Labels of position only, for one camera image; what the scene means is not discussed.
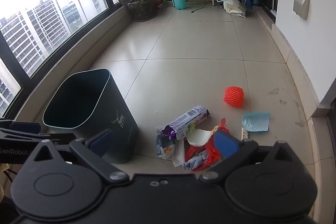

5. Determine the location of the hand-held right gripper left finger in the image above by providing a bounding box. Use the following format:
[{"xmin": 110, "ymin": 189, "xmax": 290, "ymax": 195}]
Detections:
[{"xmin": 25, "ymin": 129, "xmax": 130, "ymax": 185}]

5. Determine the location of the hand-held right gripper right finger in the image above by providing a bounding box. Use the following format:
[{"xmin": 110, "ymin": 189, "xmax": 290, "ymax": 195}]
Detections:
[{"xmin": 199, "ymin": 130, "xmax": 306, "ymax": 184}]

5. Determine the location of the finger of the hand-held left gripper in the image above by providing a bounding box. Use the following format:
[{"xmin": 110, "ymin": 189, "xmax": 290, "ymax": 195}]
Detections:
[
  {"xmin": 0, "ymin": 129, "xmax": 77, "ymax": 145},
  {"xmin": 0, "ymin": 119, "xmax": 42, "ymax": 134}
]

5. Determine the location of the red plastic bag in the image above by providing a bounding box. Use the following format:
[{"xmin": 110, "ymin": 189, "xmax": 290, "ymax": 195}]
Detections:
[{"xmin": 185, "ymin": 118, "xmax": 230, "ymax": 171}]

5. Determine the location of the grey-blue paper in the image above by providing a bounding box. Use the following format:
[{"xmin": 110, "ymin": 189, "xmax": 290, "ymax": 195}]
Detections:
[{"xmin": 181, "ymin": 151, "xmax": 210, "ymax": 171}]

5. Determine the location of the teal bubble mailer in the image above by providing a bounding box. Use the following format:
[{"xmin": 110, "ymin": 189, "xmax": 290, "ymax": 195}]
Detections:
[{"xmin": 241, "ymin": 112, "xmax": 271, "ymax": 132}]

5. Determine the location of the pale green wrapper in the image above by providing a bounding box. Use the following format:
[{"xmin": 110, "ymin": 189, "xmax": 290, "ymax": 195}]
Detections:
[{"xmin": 187, "ymin": 120, "xmax": 198, "ymax": 136}]

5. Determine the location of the purple white snack wrapper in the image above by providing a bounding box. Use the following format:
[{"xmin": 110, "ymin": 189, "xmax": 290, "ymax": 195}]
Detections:
[{"xmin": 161, "ymin": 105, "xmax": 211, "ymax": 140}]

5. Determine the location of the white tissue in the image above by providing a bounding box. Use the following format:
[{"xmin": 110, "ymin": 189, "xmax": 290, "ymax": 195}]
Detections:
[{"xmin": 172, "ymin": 139, "xmax": 190, "ymax": 167}]

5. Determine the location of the dark teal trash bin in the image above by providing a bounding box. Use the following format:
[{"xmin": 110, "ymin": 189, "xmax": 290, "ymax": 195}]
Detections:
[{"xmin": 42, "ymin": 69, "xmax": 139, "ymax": 164}]

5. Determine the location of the white blue snack bag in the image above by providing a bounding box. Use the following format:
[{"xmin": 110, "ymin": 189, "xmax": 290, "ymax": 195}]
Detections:
[{"xmin": 156, "ymin": 133, "xmax": 177, "ymax": 160}]

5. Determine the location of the orange foam fruit net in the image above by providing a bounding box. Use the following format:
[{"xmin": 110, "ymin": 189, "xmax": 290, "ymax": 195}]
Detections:
[{"xmin": 224, "ymin": 86, "xmax": 246, "ymax": 108}]

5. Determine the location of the white tote bag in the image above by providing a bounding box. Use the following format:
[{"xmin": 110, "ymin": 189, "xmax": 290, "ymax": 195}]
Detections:
[{"xmin": 217, "ymin": 0, "xmax": 247, "ymax": 19}]

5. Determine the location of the brown patterned flower pot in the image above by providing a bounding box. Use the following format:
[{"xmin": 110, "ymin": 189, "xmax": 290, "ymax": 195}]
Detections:
[{"xmin": 127, "ymin": 0, "xmax": 159, "ymax": 22}]

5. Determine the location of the grey wall socket cover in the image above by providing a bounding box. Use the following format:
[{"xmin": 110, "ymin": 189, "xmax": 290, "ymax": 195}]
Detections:
[{"xmin": 293, "ymin": 0, "xmax": 310, "ymax": 20}]

